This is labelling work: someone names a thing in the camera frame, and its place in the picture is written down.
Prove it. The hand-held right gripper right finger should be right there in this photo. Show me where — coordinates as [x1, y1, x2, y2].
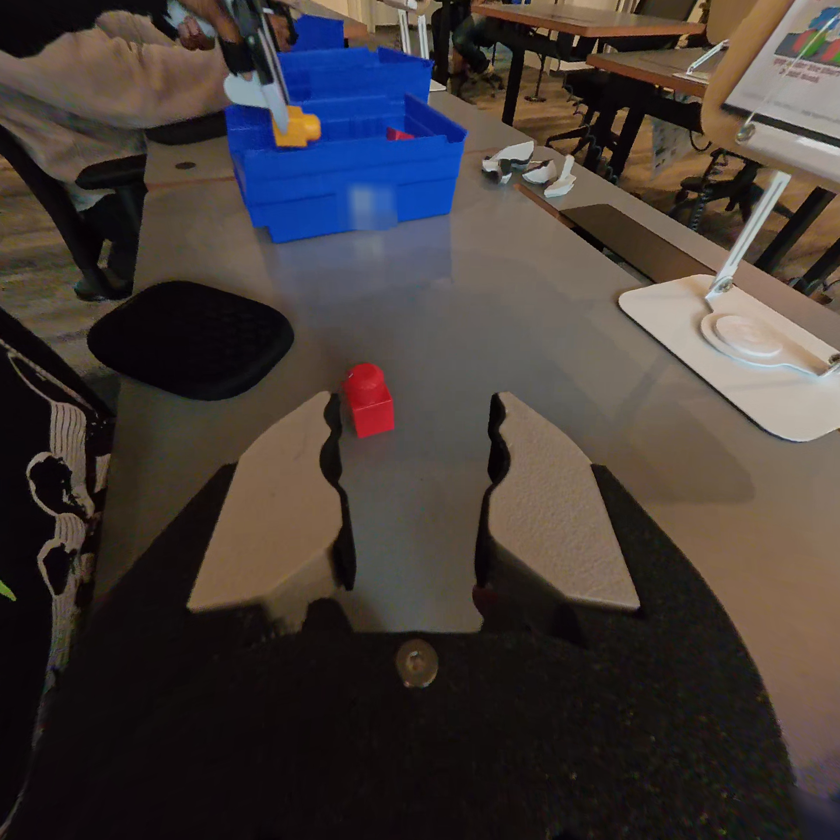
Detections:
[476, 392, 643, 615]

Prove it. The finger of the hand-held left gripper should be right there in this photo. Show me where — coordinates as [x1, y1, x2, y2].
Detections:
[224, 73, 273, 109]
[256, 14, 292, 137]

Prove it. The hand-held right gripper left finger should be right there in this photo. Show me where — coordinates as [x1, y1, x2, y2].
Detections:
[188, 392, 358, 615]

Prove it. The orange mega block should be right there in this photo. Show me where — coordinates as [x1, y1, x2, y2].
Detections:
[272, 108, 324, 149]

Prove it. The blue plastic object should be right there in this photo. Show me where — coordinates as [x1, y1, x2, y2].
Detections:
[225, 46, 469, 245]

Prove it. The person's left hand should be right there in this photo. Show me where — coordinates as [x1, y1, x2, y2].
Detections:
[163, 6, 221, 56]

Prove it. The blue plastic bin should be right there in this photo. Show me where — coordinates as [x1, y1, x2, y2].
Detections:
[283, 14, 437, 101]

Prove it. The black perforated rubber pad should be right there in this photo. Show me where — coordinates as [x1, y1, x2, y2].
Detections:
[87, 280, 296, 403]

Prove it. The person's printed top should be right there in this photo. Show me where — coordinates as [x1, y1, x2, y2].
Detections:
[0, 309, 114, 788]

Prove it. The instruction poster on stand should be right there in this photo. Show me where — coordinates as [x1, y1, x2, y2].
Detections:
[700, 0, 840, 148]

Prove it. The printed instruction sheet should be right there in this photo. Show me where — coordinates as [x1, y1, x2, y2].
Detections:
[772, 0, 840, 109]

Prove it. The black table cable hatch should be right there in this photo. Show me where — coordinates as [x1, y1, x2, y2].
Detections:
[557, 203, 686, 284]

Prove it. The wooden table frame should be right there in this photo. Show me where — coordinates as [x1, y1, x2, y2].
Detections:
[470, 0, 710, 127]

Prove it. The black coiled cable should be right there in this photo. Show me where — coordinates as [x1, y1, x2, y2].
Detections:
[674, 168, 739, 235]

